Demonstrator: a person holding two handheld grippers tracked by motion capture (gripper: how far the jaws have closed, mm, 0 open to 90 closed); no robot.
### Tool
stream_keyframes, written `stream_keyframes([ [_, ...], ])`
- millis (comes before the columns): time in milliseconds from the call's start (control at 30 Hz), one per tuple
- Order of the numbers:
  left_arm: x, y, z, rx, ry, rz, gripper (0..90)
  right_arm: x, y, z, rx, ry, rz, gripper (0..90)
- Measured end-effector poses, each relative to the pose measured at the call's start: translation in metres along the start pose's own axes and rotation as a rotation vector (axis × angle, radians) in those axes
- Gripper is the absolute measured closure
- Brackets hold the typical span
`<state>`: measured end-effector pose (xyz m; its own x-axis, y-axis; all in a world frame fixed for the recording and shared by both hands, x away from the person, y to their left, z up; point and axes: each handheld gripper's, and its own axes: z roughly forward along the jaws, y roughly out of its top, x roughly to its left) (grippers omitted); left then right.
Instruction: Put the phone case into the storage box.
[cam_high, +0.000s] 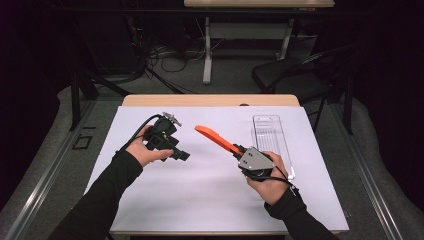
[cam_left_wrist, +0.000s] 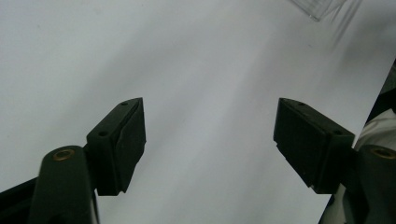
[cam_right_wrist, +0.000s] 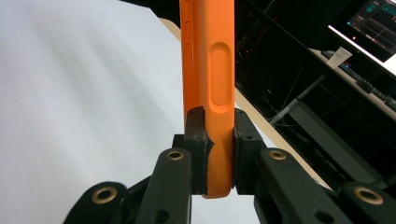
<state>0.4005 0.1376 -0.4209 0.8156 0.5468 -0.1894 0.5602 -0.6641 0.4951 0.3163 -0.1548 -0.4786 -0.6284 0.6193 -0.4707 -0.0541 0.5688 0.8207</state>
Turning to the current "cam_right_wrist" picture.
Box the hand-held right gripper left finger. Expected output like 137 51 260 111
172 105 215 196

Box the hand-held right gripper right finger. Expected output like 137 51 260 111
233 107 269 196

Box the orange phone case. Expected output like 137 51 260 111
178 0 236 200

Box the grey metal desk leg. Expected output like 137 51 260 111
268 74 390 189

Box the light wooden desk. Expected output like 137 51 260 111
307 48 396 122

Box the white paper card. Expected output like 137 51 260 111
326 46 353 70

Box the black keyboard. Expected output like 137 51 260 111
321 50 396 112

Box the computer monitor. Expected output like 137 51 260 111
327 0 396 77

